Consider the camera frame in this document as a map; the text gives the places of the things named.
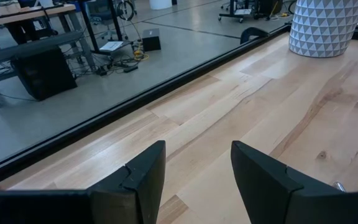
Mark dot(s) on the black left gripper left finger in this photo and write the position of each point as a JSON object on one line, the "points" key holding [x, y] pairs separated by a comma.
{"points": [[129, 193]]}

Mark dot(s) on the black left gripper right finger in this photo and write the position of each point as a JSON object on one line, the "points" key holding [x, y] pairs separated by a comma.
{"points": [[266, 193]]}

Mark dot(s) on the large black box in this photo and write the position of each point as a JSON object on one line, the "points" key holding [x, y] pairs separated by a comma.
{"points": [[43, 74]]}

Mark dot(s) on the white paper booklet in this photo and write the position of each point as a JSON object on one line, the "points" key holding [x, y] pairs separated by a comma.
{"points": [[111, 46]]}

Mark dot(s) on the small black box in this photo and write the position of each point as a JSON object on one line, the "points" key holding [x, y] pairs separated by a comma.
{"points": [[151, 40]]}

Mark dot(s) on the potted succulent triangle-pattern pot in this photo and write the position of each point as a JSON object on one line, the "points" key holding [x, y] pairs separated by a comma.
{"points": [[322, 28]]}

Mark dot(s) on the black wheeled cart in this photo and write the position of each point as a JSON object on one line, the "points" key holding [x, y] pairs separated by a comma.
{"points": [[244, 12]]}

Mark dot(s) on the black office chair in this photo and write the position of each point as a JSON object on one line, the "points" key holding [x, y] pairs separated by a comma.
{"points": [[104, 12]]}

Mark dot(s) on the white cylinder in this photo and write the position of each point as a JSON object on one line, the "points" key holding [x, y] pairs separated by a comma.
{"points": [[160, 3]]}

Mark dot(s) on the wooden top desk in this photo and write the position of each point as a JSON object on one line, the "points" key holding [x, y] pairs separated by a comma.
{"points": [[26, 12]]}

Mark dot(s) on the black curved bracket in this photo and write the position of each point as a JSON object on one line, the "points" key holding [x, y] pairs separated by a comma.
{"points": [[250, 32]]}

